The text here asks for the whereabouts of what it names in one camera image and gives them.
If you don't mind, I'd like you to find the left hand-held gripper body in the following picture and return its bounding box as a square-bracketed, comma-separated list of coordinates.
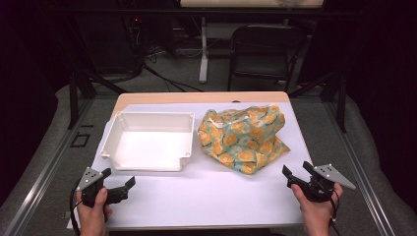
[76, 166, 129, 208]

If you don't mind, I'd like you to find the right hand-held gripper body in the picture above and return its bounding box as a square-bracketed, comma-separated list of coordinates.
[286, 163, 357, 203]

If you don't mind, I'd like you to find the white plastic bin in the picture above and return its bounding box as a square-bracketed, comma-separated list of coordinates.
[99, 111, 196, 172]

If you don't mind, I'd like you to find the orange slice print bag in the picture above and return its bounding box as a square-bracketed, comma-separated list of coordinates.
[197, 103, 291, 175]

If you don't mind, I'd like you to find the person's left hand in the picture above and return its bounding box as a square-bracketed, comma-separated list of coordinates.
[76, 187, 113, 227]

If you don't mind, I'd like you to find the person's right hand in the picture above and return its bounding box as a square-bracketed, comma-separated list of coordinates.
[290, 182, 344, 227]

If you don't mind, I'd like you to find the white table mat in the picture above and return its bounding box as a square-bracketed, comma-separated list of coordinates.
[67, 101, 313, 230]

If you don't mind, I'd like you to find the black folding chair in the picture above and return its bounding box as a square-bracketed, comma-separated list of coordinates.
[227, 24, 308, 93]

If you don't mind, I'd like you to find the white desk leg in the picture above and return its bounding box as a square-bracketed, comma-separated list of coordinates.
[198, 16, 210, 85]

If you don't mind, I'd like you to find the black equipment with red light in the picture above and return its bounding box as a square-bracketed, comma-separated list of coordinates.
[126, 13, 146, 68]

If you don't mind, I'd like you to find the aluminium floor rail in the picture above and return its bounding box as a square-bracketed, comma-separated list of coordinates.
[323, 97, 396, 236]
[3, 97, 96, 236]

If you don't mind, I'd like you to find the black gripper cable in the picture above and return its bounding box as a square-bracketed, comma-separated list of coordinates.
[69, 185, 83, 236]
[328, 191, 343, 236]

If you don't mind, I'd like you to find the black metal frame stand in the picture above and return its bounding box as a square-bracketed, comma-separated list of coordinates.
[288, 70, 348, 134]
[67, 70, 129, 131]

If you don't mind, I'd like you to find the black floor cable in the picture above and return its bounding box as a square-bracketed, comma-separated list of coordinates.
[142, 63, 205, 93]

